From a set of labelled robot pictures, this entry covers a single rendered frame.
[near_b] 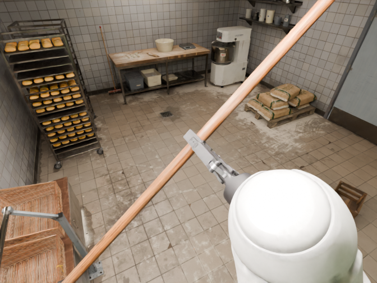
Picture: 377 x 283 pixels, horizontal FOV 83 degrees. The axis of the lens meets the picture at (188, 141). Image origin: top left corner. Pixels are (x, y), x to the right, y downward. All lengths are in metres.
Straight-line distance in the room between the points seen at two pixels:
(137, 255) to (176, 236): 0.45
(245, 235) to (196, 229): 2.46
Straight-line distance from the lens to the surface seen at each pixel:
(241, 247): 0.20
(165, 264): 2.50
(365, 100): 4.76
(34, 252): 2.18
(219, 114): 0.55
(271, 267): 0.19
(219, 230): 2.66
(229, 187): 0.43
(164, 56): 4.99
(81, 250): 2.23
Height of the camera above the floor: 2.30
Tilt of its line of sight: 38 degrees down
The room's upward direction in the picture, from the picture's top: straight up
